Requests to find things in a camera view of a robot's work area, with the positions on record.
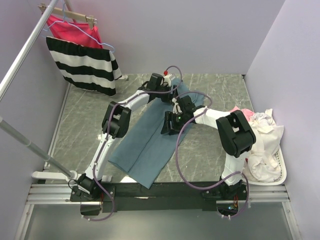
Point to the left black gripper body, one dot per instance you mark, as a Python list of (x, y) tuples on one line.
[(166, 97)]

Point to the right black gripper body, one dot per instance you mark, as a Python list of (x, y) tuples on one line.
[(176, 119)]

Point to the blue t shirt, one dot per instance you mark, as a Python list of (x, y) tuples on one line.
[(144, 151)]

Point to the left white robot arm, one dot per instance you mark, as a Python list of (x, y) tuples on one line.
[(115, 126)]

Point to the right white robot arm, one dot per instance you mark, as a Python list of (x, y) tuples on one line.
[(235, 132)]

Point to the black white striped garment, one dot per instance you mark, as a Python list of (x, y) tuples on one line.
[(92, 69)]

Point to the pink t shirt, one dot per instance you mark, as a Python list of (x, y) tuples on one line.
[(247, 112)]

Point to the wooden clip hanger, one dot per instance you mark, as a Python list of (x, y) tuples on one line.
[(75, 17)]

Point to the red pink garment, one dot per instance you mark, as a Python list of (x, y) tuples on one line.
[(75, 31)]

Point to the black base beam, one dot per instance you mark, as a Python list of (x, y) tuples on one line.
[(160, 196)]

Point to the white t shirt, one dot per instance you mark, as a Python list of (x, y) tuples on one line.
[(268, 134)]

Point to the metal clothes rack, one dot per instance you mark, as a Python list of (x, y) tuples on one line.
[(64, 173)]

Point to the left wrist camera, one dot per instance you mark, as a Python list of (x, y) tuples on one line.
[(168, 77)]

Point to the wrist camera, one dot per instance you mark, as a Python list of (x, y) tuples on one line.
[(176, 106), (168, 77)]

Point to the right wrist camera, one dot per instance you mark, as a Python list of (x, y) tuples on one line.
[(176, 106)]

